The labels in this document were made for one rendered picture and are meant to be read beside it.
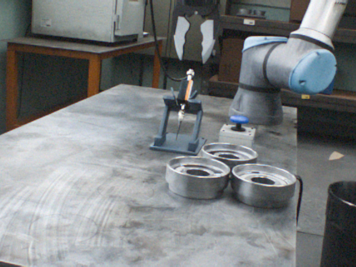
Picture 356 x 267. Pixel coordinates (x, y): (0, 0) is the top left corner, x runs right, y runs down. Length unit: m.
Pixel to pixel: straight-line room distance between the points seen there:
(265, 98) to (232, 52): 3.00
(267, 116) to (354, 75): 3.57
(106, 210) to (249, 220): 0.21
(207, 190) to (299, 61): 0.55
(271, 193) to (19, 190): 0.39
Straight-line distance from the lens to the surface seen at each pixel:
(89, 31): 3.15
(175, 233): 0.70
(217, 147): 0.99
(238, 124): 1.09
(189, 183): 0.80
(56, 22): 3.24
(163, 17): 4.77
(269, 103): 1.38
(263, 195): 0.81
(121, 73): 5.17
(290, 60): 1.28
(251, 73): 1.37
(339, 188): 2.25
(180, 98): 1.07
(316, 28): 1.31
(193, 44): 4.71
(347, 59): 4.90
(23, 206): 0.76
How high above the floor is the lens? 1.11
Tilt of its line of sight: 15 degrees down
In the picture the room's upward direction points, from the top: 6 degrees clockwise
